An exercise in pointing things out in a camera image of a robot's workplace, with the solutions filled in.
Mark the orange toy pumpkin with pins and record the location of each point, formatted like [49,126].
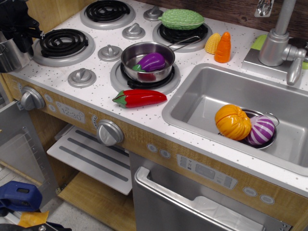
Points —
[232,122]

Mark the silver stovetop knob lower middle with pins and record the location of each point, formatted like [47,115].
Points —
[110,53]

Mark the silver toy faucet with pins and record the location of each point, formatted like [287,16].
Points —
[277,58]

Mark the right silver oven dial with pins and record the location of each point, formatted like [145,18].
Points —
[109,133]

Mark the small steel bowl in sink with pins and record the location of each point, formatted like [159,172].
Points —
[251,114]

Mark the blue clamp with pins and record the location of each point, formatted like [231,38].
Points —
[19,196]

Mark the grey toy sink basin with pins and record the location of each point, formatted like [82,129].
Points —
[209,87]

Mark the white oven shelf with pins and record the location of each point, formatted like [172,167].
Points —
[82,151]

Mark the yellow toy corn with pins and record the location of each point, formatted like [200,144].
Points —
[212,43]

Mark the orange toy carrot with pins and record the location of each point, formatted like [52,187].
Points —
[223,51]

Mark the front left black burner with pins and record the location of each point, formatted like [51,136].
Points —
[63,47]

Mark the green sponge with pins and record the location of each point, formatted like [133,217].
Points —
[257,45]

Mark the yellow cloth piece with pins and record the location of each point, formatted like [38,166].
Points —
[29,219]

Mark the open grey oven door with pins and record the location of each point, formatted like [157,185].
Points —
[22,157]

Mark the silver stovetop knob upper middle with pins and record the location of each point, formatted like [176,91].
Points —
[133,32]

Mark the red toy chili pepper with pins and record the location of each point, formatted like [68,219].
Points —
[139,97]

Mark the silver oven dial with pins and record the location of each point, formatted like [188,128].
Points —
[31,99]
[109,133]

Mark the silver dishwasher door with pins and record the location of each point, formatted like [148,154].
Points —
[168,201]

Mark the black burner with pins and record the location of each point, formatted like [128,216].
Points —
[107,15]
[120,80]
[63,47]
[183,41]

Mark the left silver oven dial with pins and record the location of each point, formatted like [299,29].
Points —
[31,99]

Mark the green toy bitter gourd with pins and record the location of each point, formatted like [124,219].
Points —
[181,19]

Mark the purple toy eggplant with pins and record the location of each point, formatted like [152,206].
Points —
[150,62]

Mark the back left black burner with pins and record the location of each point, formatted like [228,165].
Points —
[107,15]

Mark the steel saucepan with handle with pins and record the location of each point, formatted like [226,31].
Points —
[134,53]

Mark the purple white toy onion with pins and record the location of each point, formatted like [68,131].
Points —
[262,130]

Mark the silver stovetop knob back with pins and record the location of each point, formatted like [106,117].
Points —
[153,14]

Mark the back right black burner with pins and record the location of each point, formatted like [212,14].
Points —
[183,41]

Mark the silver stovetop knob front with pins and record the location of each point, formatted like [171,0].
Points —
[81,78]

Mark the silver stovetop knob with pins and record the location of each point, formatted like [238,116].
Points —
[133,32]
[110,53]
[81,78]
[153,14]

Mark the front right black burner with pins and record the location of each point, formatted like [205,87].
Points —
[120,80]

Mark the tall steel pot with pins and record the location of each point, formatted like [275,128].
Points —
[11,58]

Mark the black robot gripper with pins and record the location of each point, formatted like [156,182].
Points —
[16,24]

